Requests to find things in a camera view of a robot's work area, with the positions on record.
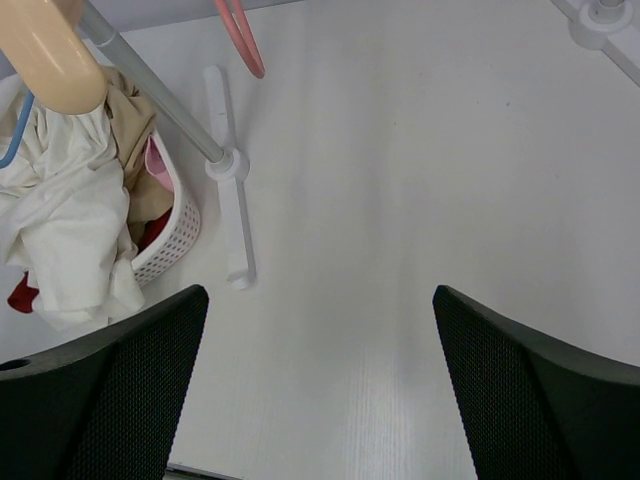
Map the pink wire hanger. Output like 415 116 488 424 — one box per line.
214 0 266 79

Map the silver clothes rack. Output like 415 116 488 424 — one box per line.
79 0 640 292

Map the pink t shirt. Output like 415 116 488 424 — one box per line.
144 136 174 192

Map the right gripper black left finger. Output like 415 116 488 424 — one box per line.
1 285 209 479

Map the cream white t shirt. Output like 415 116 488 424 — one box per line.
1 102 145 331

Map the light blue wire hanger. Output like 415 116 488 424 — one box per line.
0 90 35 169

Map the beige plastic hanger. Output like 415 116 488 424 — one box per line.
1 0 107 115

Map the white perforated plastic basket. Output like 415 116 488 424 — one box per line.
132 130 201 288

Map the beige t shirt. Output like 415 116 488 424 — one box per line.
102 66 173 244

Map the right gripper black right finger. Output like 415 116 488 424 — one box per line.
433 285 639 479

